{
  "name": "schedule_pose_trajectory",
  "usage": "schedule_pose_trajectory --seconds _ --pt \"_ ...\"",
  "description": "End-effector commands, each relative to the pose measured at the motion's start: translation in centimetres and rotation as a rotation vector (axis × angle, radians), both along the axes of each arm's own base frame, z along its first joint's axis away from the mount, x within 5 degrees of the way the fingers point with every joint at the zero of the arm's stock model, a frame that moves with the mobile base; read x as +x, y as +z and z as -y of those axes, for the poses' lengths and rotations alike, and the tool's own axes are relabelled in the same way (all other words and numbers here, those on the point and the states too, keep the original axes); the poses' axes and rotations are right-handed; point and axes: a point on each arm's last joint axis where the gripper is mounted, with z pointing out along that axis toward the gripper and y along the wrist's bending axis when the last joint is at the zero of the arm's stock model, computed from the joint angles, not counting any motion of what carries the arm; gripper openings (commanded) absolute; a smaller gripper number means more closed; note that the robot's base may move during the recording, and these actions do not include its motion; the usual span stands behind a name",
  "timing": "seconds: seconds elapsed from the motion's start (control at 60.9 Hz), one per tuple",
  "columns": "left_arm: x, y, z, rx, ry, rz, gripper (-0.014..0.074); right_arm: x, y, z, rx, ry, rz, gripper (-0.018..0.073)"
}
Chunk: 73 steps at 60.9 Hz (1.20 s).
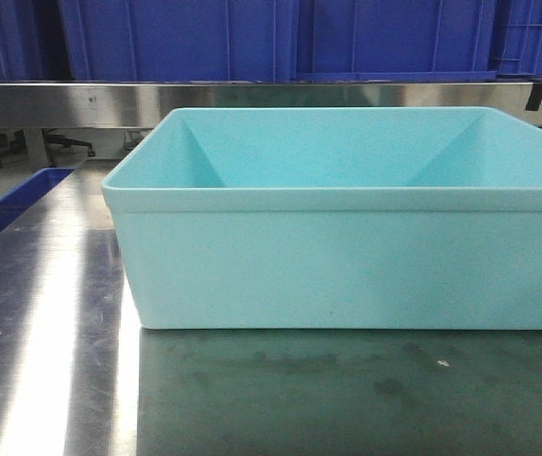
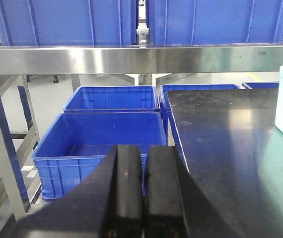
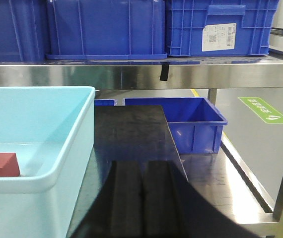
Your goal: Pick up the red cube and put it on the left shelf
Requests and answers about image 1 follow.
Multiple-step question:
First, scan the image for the light teal plastic bin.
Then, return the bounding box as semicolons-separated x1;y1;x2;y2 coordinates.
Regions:
102;106;542;330

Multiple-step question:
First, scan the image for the blue plastic crate centre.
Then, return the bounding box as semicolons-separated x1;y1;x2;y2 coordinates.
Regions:
59;1;495;83

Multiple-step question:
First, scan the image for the blue plastic crate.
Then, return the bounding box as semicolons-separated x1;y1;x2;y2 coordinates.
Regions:
0;1;71;83
59;1;495;83
490;1;542;78

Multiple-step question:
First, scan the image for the black office chair base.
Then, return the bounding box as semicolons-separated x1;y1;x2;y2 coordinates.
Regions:
0;128;96;171

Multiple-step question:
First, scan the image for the black tape strip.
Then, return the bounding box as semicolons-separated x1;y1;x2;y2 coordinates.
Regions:
525;81;542;112

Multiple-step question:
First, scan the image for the blue plastic crate right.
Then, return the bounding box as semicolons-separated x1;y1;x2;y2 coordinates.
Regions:
490;1;542;78

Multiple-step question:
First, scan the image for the blue plastic crate left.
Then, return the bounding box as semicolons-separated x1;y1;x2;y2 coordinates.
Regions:
0;1;71;83

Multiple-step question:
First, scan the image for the stainless steel shelf rail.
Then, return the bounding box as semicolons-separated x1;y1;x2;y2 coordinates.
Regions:
0;81;542;128

